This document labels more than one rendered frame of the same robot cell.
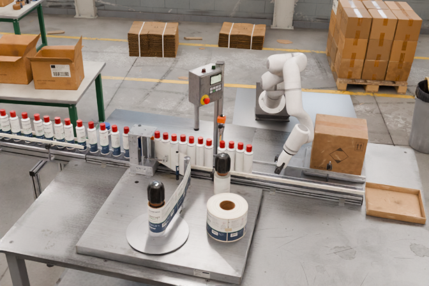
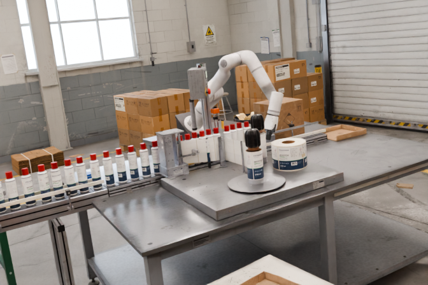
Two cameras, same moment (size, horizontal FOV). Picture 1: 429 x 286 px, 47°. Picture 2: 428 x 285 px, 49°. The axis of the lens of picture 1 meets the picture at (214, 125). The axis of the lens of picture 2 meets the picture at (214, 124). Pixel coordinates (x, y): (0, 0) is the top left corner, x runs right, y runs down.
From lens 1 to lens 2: 214 cm
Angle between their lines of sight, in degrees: 42
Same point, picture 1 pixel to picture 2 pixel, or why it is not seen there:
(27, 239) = (160, 236)
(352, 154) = (297, 115)
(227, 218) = (302, 144)
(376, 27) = (171, 102)
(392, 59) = not seen: hidden behind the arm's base
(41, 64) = not seen: outside the picture
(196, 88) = (199, 82)
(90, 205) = (170, 205)
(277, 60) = (230, 57)
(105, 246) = (238, 201)
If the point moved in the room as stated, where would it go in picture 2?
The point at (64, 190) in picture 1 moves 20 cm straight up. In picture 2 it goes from (127, 210) to (122, 173)
